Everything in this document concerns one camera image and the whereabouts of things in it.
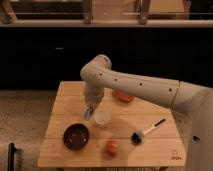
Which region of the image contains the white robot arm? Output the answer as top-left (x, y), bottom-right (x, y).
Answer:
top-left (80, 54), bottom-right (213, 171)

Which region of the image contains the orange fruit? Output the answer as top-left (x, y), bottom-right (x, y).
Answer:
top-left (105, 141), bottom-right (118, 155)

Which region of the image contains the purple bowl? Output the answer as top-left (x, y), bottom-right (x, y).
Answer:
top-left (63, 123), bottom-right (90, 151)

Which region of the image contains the grey blue towel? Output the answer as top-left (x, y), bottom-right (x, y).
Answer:
top-left (84, 108), bottom-right (94, 120)

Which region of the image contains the orange bowl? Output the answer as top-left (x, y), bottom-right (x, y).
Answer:
top-left (112, 90), bottom-right (134, 103)

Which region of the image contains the wooden railing shelf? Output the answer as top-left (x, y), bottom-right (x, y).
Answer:
top-left (0, 0), bottom-right (213, 27)

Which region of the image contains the wooden table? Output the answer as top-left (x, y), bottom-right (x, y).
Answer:
top-left (38, 81), bottom-right (186, 168)

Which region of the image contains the white cup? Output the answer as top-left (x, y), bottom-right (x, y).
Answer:
top-left (94, 111), bottom-right (111, 128)

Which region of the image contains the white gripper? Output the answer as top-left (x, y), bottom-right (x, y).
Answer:
top-left (84, 84), bottom-right (104, 113)

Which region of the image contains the black and white dish brush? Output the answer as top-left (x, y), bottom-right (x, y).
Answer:
top-left (131, 118), bottom-right (166, 145)

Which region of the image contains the black handle on floor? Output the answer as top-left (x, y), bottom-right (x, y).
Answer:
top-left (7, 143), bottom-right (17, 171)

